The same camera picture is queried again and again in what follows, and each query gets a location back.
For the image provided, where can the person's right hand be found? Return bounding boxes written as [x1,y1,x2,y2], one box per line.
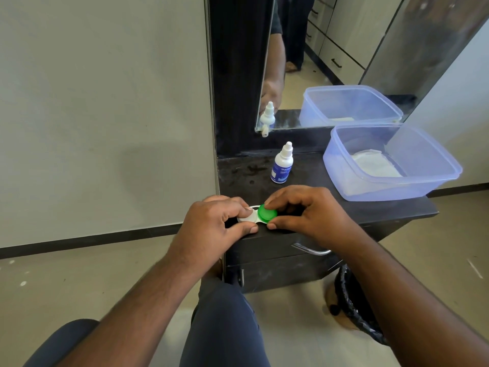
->
[264,185,364,251]

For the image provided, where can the person's left hand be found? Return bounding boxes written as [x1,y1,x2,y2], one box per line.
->
[168,195,260,276]

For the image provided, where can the white contact lens case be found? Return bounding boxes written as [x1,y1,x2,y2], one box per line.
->
[236,205,270,226]

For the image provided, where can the green lens cap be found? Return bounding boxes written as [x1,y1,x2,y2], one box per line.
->
[257,203,279,223]

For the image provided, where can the blue white solution bottle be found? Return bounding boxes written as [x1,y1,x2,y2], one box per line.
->
[270,141,294,185]

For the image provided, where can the person's left forearm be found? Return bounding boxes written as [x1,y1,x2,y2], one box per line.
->
[57,248,214,367]

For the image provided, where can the person's right forearm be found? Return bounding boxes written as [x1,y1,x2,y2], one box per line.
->
[336,229,489,367]

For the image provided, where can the black dresser cabinet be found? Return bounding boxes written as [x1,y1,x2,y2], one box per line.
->
[204,0,440,294]

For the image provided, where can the stack of white tissues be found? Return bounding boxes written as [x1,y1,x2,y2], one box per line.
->
[351,149,404,178]

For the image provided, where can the black lined trash bin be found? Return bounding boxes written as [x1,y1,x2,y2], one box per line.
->
[329,263,390,347]

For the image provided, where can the grey trousers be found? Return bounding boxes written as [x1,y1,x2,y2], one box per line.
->
[22,277,272,367]

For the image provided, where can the clear blue plastic container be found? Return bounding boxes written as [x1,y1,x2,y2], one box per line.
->
[322,123,464,202]

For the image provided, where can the dresser mirror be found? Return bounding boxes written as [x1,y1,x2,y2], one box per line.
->
[255,0,489,134]

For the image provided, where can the silver drawer handle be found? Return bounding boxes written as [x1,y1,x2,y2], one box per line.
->
[292,243,332,256]

